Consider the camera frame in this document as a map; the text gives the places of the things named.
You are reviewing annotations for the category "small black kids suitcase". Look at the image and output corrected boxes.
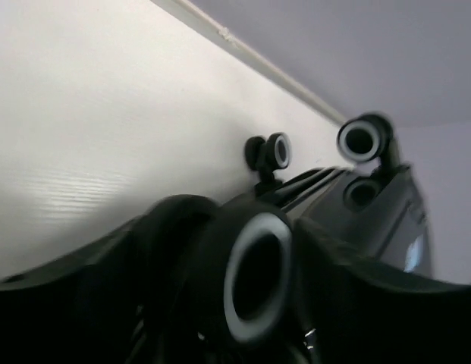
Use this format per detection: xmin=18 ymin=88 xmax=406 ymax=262
xmin=136 ymin=111 xmax=437 ymax=364

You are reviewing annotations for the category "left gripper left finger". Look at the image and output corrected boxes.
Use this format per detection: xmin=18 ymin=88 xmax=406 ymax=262
xmin=0 ymin=214 xmax=205 ymax=363

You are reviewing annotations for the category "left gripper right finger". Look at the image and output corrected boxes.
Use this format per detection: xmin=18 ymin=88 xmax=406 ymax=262
xmin=293 ymin=218 xmax=471 ymax=363

